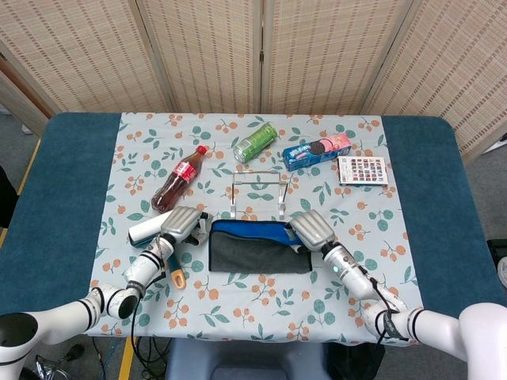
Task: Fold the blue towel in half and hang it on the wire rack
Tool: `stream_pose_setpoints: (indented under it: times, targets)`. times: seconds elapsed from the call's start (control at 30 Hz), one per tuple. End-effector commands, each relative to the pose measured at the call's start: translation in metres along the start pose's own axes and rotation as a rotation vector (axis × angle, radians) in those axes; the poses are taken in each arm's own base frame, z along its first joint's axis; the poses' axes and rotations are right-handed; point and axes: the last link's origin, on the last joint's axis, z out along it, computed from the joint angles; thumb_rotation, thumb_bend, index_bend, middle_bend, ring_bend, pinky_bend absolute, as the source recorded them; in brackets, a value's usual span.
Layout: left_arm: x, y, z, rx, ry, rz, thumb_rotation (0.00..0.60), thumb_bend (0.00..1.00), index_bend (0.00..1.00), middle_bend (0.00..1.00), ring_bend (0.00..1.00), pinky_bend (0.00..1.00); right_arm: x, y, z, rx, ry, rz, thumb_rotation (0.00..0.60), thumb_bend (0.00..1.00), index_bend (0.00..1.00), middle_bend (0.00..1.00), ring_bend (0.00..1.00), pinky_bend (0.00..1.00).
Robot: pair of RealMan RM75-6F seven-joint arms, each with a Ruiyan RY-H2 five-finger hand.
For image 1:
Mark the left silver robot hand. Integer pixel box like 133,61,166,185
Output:
158,205,214,246

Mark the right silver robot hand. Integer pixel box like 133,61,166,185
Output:
284,209,338,254

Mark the teal lint roller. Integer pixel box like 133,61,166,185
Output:
128,213,187,289

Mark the cola bottle with red cap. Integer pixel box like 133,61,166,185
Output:
151,145,209,214

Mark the blue cloth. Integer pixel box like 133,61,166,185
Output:
208,219,314,275

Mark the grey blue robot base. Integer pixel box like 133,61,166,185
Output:
165,339,330,380

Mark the flat box with colour grid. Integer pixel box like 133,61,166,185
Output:
337,155,389,186

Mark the blue pink cookie box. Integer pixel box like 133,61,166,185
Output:
282,132,353,173

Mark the floral patterned tablecloth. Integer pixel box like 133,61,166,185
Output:
82,112,432,344

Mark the green drink can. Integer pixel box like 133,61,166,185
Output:
232,122,277,164

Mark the teal table cover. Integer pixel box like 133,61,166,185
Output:
0,112,501,344

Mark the black bag under table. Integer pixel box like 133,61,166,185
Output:
326,342,386,380

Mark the woven folding screen panel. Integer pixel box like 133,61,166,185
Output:
134,0,265,115
360,0,507,164
259,0,415,116
0,0,177,138

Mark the black box beside table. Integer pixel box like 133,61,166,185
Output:
486,238,507,258

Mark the white stand foot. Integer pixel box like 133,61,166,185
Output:
481,134,507,155

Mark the small metal wire rack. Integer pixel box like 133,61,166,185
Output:
228,169,289,221

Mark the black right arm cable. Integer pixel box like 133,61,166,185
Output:
358,264,410,346

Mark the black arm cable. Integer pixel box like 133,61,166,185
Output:
129,271,168,357
358,264,410,346

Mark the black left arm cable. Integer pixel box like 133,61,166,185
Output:
129,271,168,357

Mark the black floor cable tangle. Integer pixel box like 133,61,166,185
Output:
93,336,172,380

